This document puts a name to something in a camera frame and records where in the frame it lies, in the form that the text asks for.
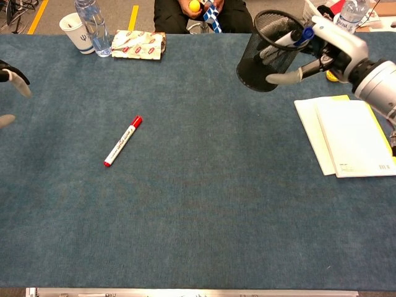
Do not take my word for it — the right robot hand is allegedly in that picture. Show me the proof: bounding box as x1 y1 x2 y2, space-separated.
265 15 369 85

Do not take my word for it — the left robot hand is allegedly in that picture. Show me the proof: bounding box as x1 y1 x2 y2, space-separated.
0 59 33 129

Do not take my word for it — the black mesh pen cup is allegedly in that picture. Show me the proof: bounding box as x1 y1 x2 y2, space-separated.
236 9 314 92

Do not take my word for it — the red cap white marker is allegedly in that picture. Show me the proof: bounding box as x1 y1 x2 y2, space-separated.
103 115 144 168

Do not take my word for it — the blue capped white marker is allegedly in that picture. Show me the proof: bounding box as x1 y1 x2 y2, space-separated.
272 30 303 50

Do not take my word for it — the blue-labelled water bottle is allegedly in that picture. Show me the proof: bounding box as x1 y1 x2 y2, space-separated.
333 0 371 34

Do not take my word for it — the white plastic basket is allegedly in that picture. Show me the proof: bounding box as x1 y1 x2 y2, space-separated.
304 0 345 20

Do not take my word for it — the brown cardboard box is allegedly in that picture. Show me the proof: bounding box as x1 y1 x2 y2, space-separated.
377 0 396 17

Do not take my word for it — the black wheeled chair base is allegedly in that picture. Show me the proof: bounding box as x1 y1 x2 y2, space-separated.
0 0 40 32

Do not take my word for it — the white paper cup blue logo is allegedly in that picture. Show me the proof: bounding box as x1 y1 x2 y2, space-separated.
59 12 95 55

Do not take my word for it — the white paper sheet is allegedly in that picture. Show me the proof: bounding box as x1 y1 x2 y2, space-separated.
293 96 337 176

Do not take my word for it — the white notebook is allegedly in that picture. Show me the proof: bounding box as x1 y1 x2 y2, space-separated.
315 100 396 179

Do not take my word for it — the clear unlabelled water bottle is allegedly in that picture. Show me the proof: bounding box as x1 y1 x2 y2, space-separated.
74 0 113 58

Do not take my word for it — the crumpled red-printed paper bag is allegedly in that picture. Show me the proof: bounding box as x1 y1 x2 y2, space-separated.
111 29 167 61

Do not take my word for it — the blue white snake puzzle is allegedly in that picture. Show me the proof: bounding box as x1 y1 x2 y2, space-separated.
199 0 223 34

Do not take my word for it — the chrome stool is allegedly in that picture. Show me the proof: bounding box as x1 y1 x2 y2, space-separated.
187 20 214 34

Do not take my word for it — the seated person in black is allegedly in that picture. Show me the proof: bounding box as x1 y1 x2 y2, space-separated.
153 0 254 34

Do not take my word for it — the blue felt table mat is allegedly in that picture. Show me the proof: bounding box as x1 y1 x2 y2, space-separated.
0 32 396 290

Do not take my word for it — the aluminium table edge rail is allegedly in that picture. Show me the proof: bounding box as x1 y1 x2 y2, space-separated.
25 287 359 297

